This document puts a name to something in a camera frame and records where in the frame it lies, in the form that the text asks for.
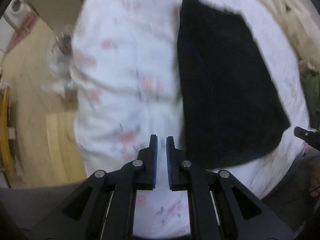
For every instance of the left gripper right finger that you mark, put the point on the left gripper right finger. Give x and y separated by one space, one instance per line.
220 206

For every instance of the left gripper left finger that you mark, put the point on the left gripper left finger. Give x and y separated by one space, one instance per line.
103 206

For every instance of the black shorts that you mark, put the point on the black shorts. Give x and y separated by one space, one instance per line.
232 111

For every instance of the olive green cloth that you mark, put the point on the olive green cloth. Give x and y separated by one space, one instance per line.
310 83

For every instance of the cream crumpled duvet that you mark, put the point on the cream crumpled duvet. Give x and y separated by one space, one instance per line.
300 29

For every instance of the white plastic bag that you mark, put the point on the white plastic bag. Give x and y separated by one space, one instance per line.
60 60

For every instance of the floral white bed sheet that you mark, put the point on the floral white bed sheet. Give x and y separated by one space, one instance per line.
128 79

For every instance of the red floor mat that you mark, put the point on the red floor mat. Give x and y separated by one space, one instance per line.
22 32

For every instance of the white washing machine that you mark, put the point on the white washing machine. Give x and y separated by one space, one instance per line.
16 13

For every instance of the yellow wooden frame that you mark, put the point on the yellow wooden frame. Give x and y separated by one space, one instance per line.
7 161

